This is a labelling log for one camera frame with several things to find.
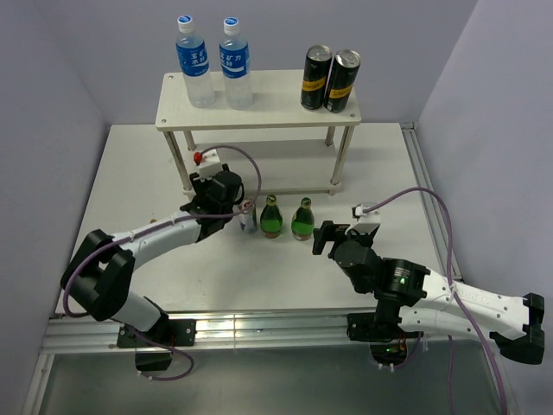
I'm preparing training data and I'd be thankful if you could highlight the blue-label water bottle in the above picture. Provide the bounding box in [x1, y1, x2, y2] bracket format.
[219, 17, 253, 110]
[175, 15, 215, 108]

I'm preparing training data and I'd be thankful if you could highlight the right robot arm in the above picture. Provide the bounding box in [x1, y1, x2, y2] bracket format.
[312, 220, 545, 365]

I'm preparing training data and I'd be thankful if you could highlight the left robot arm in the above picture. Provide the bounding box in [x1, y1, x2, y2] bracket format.
[60, 165, 244, 345]

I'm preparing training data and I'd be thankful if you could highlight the white two-tier shelf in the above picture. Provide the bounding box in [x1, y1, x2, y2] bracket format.
[155, 70, 361, 196]

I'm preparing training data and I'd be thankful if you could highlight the right green glass bottle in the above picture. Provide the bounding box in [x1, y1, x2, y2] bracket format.
[291, 197, 315, 241]

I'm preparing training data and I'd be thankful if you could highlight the green glass bottle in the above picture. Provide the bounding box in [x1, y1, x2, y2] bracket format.
[259, 195, 283, 239]
[291, 197, 315, 241]

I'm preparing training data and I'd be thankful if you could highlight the rear silver energy can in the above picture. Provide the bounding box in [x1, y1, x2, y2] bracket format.
[238, 198, 257, 233]

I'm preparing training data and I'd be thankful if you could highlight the left green glass bottle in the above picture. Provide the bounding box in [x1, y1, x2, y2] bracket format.
[259, 195, 283, 239]

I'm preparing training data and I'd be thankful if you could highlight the left black tall can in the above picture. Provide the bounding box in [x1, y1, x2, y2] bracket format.
[301, 44, 333, 111]

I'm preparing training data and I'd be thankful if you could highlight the black tall can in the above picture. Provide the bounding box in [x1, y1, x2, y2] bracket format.
[323, 49, 361, 113]
[301, 44, 333, 111]

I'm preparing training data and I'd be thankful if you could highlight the right black tall can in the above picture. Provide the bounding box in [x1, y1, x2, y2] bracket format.
[323, 49, 361, 113]

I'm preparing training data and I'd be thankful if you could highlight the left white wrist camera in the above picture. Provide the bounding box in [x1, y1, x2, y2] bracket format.
[193, 150, 223, 180]

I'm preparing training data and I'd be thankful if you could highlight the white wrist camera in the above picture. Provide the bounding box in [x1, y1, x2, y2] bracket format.
[346, 202, 381, 236]
[193, 150, 223, 180]

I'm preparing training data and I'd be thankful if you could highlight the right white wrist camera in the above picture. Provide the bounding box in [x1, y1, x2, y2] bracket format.
[346, 202, 381, 236]

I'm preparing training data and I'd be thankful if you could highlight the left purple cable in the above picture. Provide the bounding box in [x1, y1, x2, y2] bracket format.
[62, 144, 263, 381]

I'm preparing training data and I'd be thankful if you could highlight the purple cable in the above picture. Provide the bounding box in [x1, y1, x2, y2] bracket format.
[362, 186, 509, 415]
[62, 144, 263, 381]

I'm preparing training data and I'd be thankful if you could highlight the aluminium side rail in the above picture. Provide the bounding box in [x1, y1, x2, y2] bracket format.
[400, 123, 448, 273]

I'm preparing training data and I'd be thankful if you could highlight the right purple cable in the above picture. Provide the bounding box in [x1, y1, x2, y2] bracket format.
[362, 186, 509, 415]

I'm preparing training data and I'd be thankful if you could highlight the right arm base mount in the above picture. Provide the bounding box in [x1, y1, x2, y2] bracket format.
[346, 312, 423, 372]

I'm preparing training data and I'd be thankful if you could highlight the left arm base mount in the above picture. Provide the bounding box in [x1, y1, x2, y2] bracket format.
[116, 317, 198, 375]

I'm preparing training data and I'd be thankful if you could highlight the aluminium front rail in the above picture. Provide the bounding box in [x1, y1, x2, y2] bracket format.
[38, 304, 496, 354]

